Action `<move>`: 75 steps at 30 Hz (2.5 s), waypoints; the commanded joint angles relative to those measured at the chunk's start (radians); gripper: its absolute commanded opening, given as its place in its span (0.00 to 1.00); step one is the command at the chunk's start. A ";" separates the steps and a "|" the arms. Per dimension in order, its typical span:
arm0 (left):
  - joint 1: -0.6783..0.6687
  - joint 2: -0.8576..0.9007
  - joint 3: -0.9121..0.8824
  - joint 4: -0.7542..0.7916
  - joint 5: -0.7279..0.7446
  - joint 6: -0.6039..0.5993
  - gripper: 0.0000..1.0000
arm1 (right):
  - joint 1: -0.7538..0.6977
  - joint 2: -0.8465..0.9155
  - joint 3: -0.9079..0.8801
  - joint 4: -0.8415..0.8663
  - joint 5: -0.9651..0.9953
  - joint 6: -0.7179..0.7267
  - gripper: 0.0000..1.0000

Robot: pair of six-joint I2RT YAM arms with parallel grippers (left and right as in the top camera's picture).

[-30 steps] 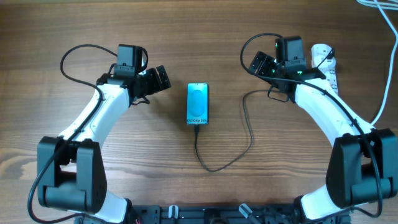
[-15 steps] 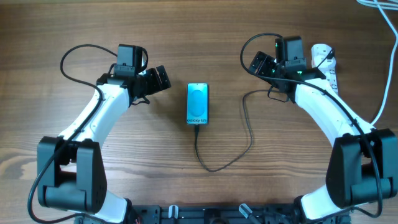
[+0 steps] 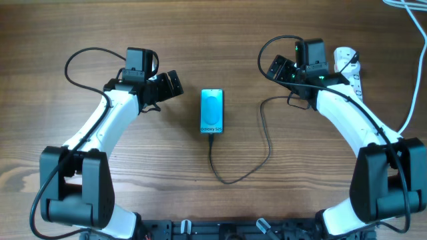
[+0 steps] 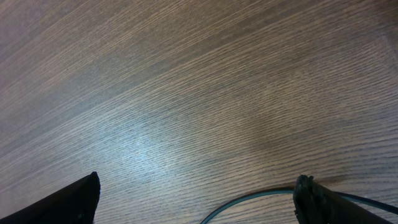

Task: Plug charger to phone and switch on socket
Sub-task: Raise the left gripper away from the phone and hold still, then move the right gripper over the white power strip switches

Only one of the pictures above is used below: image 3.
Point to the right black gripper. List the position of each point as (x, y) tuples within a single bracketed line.
[(287, 66)]

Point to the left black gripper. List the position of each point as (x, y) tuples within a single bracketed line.
[(166, 91)]

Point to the turquoise screen Galaxy smartphone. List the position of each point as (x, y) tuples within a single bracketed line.
[(211, 111)]

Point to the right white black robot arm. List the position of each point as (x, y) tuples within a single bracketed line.
[(389, 178)]

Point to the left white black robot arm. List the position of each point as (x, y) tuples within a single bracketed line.
[(76, 188)]

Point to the white power strip socket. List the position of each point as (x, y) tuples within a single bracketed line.
[(346, 61)]

